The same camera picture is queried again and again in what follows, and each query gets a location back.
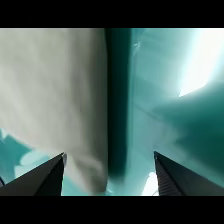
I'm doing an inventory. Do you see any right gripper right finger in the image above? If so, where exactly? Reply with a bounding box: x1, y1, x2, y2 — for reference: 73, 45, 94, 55
153, 150, 224, 197

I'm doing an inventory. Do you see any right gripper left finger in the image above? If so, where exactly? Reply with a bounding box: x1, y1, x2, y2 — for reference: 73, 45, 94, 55
0, 152, 67, 197

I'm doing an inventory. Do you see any pale grey garment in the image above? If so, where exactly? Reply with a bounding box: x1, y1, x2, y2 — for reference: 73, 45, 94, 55
0, 28, 110, 195

